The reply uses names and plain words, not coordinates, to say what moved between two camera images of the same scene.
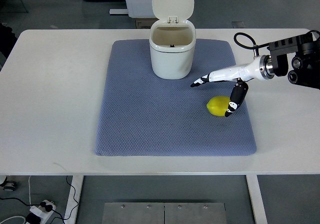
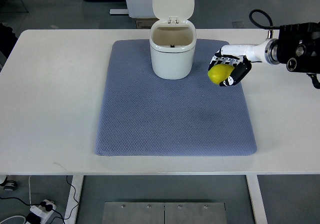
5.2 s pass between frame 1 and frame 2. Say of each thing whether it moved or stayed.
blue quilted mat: stayed
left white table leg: stayed
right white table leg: stayed
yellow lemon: moved
